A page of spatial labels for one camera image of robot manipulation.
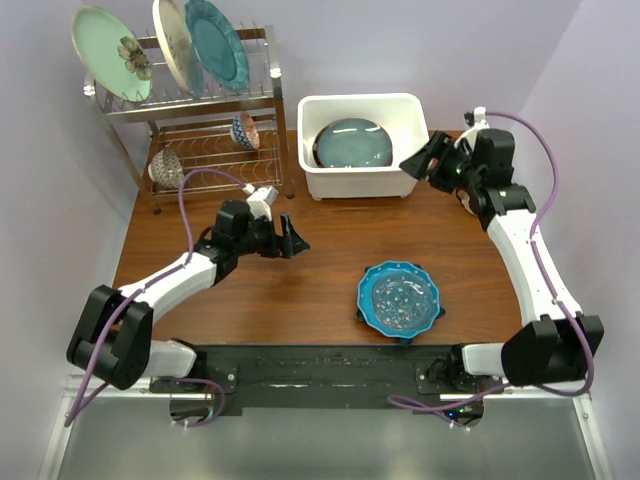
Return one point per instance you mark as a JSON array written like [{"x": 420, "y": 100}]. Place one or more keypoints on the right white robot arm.
[{"x": 557, "y": 341}]

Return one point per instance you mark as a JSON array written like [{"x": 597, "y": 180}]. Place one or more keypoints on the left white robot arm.
[{"x": 113, "y": 338}]

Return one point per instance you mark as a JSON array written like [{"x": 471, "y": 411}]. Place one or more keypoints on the grey patterned bowl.
[{"x": 166, "y": 170}]

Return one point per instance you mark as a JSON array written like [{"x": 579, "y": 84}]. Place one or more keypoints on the white plastic bin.
[{"x": 399, "y": 114}]

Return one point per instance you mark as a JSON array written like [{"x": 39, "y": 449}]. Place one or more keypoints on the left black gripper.
[{"x": 290, "y": 245}]

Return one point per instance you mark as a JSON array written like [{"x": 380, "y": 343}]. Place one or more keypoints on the cream plate on rack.
[{"x": 175, "y": 42}]

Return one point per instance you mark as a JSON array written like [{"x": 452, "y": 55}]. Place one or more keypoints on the black striped plate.
[{"x": 315, "y": 153}]

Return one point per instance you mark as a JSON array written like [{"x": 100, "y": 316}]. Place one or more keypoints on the metal dish rack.
[{"x": 198, "y": 129}]

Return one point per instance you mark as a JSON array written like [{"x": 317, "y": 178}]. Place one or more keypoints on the blue patterned bowl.
[{"x": 244, "y": 131}]

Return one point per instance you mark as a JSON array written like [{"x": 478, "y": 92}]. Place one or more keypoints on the teal plate on rack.
[{"x": 217, "y": 45}]

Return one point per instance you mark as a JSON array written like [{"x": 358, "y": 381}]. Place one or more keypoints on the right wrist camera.
[{"x": 476, "y": 121}]

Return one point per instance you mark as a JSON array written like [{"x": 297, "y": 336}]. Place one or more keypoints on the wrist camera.
[
  {"x": 260, "y": 200},
  {"x": 476, "y": 121}
]

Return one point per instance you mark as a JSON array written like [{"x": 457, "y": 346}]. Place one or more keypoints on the dark blue glazed plate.
[{"x": 354, "y": 143}]

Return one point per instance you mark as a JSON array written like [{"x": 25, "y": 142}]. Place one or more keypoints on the mint floral plate on rack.
[{"x": 111, "y": 54}]

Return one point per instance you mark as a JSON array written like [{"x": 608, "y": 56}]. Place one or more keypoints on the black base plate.
[{"x": 335, "y": 376}]

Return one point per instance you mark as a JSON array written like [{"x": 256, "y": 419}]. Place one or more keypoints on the cream mug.
[{"x": 464, "y": 199}]

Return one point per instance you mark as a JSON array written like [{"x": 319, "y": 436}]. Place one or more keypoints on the blue scalloped plate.
[{"x": 399, "y": 300}]

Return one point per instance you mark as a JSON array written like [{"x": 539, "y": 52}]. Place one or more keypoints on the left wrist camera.
[{"x": 260, "y": 200}]

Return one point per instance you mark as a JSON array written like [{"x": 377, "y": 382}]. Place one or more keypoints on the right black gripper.
[{"x": 418, "y": 164}]

